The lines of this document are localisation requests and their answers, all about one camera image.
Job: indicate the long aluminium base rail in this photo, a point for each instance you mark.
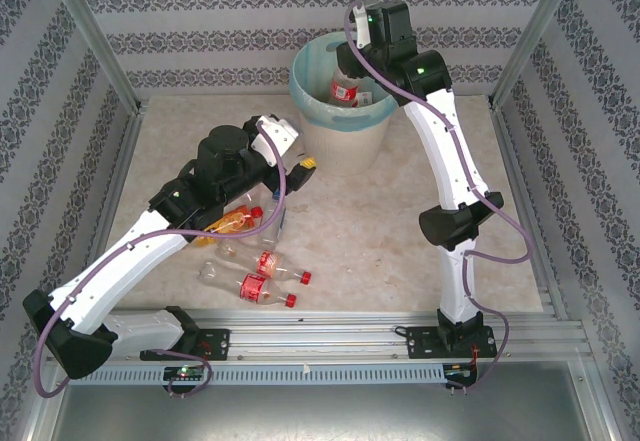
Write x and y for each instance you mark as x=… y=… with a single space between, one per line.
x=325 y=336

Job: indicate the clear bottle blue cap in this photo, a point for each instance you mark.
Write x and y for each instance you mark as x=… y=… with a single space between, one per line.
x=270 y=231

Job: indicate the cream plastic bin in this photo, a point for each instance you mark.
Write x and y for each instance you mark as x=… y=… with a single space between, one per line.
x=345 y=151

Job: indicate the white bin with blue liner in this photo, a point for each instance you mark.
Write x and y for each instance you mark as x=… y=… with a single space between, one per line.
x=307 y=76

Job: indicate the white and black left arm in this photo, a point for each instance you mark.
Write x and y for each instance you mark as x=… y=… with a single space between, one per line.
x=120 y=266

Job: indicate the orange juice bottle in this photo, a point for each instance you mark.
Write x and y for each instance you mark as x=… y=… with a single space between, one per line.
x=232 y=221

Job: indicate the clear bottle red label red cap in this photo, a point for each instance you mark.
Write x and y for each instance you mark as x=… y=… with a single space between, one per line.
x=345 y=92
x=254 y=286
x=267 y=263

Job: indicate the grey metal sheet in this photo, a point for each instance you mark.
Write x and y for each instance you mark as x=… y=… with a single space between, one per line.
x=325 y=416

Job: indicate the small circuit board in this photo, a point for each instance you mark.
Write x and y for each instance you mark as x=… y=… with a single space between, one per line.
x=185 y=372
x=457 y=371

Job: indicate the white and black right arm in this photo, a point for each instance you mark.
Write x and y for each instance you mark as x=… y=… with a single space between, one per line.
x=445 y=151

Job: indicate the aluminium frame post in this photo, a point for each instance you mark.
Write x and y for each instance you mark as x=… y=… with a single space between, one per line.
x=533 y=36
x=98 y=36

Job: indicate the aluminium side rail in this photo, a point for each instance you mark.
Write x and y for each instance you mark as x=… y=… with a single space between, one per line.
x=529 y=201
x=119 y=161

